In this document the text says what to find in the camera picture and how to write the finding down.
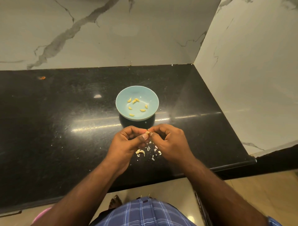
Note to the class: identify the person's left hand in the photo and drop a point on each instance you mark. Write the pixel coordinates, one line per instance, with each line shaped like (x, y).
(122, 148)

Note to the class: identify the person's right hand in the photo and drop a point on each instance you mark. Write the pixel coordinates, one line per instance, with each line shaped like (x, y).
(174, 143)

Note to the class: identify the pile of garlic skins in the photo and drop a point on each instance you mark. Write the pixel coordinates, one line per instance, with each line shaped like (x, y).
(140, 152)

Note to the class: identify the small garlic clove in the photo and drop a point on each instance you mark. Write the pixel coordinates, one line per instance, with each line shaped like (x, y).
(147, 134)

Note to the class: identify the light blue bowl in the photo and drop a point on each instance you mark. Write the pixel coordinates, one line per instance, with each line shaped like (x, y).
(150, 115)

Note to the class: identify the cluster of peeled garlic cloves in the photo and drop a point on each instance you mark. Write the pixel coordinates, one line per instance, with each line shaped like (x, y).
(134, 100)

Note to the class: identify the person's right forearm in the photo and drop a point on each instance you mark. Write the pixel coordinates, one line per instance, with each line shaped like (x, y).
(226, 195)

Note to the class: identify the person's left forearm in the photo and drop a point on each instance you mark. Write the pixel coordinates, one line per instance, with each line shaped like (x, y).
(77, 202)

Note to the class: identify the person's left foot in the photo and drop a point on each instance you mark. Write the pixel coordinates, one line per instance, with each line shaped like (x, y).
(115, 202)

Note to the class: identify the blue plaid shirt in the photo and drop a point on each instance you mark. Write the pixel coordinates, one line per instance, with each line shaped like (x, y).
(146, 217)

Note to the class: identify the black cabinet trim strip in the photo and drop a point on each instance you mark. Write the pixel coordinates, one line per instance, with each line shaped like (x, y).
(202, 212)

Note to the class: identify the pink plastic bucket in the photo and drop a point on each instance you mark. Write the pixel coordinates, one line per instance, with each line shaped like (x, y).
(42, 215)

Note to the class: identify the small orange scrap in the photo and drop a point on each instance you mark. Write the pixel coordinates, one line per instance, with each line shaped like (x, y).
(41, 78)

